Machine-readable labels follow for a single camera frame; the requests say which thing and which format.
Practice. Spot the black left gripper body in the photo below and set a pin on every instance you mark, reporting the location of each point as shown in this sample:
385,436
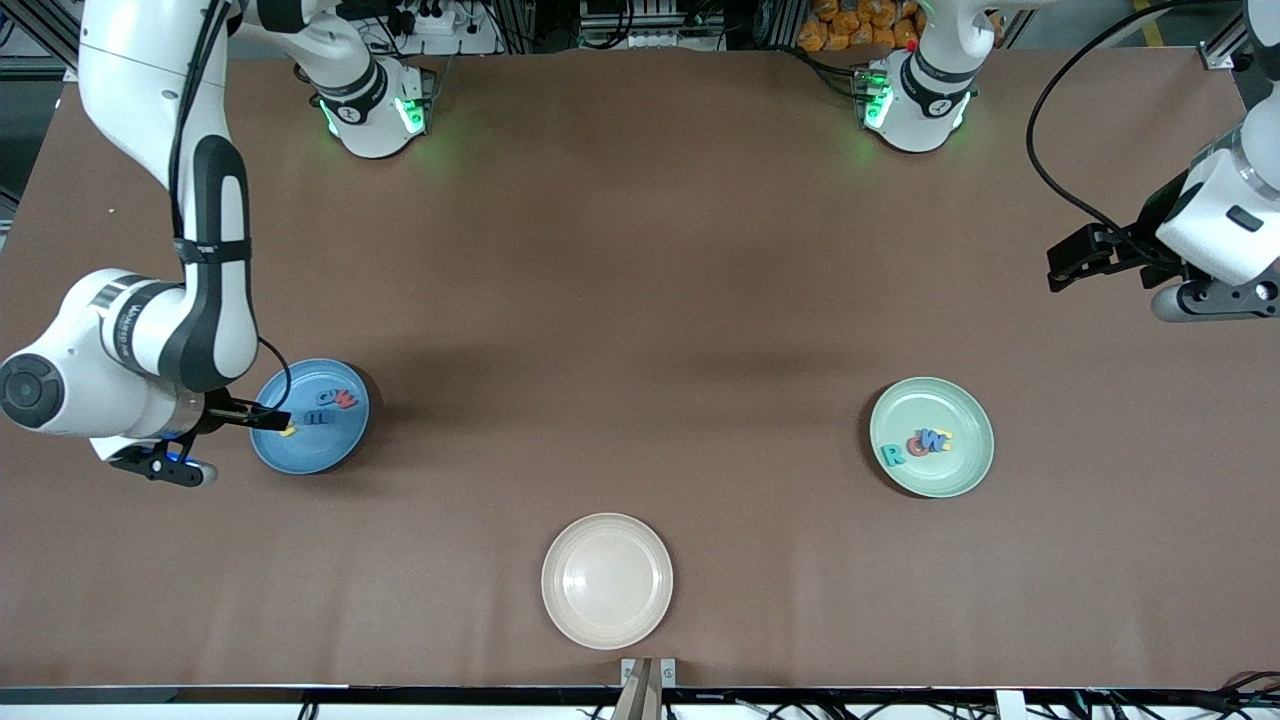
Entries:
1150,238

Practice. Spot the blue letter m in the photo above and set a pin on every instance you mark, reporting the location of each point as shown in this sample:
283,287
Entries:
313,417

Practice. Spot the red letter m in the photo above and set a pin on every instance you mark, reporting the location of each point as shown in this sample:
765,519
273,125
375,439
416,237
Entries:
347,400

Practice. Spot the blue letter W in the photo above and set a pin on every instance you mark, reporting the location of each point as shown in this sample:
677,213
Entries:
932,440

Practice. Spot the red letter Q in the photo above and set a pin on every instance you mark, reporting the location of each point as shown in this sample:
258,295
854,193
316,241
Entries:
912,448

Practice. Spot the teal letter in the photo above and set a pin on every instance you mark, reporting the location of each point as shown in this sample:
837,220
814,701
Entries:
892,455

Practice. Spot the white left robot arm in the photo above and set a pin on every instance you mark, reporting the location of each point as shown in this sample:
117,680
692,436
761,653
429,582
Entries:
1215,225

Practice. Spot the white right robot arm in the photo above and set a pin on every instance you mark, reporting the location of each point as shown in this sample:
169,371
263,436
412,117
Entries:
130,80

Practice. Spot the blue plate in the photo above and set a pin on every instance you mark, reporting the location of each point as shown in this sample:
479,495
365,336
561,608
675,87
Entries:
330,450

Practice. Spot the light green plate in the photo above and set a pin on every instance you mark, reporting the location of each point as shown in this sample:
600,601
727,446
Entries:
960,470

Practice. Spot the orange snack bag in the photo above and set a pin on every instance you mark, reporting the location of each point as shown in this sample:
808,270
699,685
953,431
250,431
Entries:
850,25

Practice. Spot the brown table mat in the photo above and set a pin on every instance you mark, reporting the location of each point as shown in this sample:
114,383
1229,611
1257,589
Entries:
600,300

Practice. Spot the beige plate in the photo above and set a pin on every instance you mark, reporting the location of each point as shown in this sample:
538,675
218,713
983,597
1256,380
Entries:
607,580

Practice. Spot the white power strip with plugs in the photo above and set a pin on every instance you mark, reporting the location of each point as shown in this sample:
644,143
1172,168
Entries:
440,22

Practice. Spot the long white power strip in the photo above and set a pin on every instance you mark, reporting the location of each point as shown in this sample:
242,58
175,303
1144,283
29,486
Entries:
650,40

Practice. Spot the aluminium frame beam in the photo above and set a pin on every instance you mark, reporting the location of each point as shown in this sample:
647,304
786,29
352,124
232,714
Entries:
1218,55
40,35

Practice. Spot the tan mount pole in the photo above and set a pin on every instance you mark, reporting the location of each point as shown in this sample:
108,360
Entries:
640,700

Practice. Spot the grey metal mount bracket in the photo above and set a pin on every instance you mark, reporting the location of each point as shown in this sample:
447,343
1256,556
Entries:
668,674

